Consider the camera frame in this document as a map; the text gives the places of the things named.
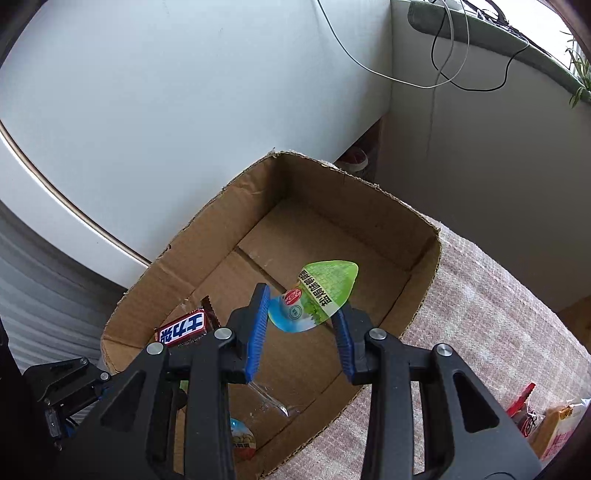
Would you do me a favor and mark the orange jelly cup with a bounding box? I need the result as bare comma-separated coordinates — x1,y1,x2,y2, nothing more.
229,418,256,460

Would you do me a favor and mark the grey-green windowsill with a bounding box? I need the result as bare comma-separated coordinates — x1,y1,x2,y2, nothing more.
407,0,591,102

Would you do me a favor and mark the white panel with gold trim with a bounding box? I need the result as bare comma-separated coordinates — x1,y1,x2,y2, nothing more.
0,122,153,291

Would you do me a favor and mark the green candy packet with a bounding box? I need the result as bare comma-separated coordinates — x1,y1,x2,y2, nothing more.
268,259,360,333

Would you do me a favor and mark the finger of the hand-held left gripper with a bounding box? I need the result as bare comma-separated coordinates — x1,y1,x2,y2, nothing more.
25,356,114,414

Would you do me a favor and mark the white cable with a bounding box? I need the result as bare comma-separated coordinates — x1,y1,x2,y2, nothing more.
316,0,472,89

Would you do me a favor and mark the orange snack packet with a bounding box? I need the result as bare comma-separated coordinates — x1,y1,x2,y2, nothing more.
529,401,589,464

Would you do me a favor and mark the red black snack packet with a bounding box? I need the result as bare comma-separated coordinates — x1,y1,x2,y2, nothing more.
154,295,222,348

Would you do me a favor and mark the cardboard box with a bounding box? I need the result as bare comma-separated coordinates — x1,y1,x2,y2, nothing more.
100,150,443,480

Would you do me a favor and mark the grey ribbed panel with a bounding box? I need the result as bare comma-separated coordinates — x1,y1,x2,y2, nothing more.
0,198,127,374

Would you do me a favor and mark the potted spider plant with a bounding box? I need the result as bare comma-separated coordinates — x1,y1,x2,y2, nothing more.
561,32,591,109

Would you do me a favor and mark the black cable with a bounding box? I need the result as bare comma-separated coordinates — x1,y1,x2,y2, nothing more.
429,0,532,92

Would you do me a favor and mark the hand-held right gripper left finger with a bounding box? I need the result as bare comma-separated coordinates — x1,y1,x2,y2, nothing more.
55,282,273,480

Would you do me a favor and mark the clear plastic wrapper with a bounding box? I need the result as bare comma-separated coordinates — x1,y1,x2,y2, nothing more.
249,383,301,416

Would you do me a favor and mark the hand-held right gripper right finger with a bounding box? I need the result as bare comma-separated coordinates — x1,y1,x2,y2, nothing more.
331,308,542,480

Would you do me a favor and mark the red shoe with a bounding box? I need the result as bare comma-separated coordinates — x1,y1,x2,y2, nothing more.
339,148,370,171

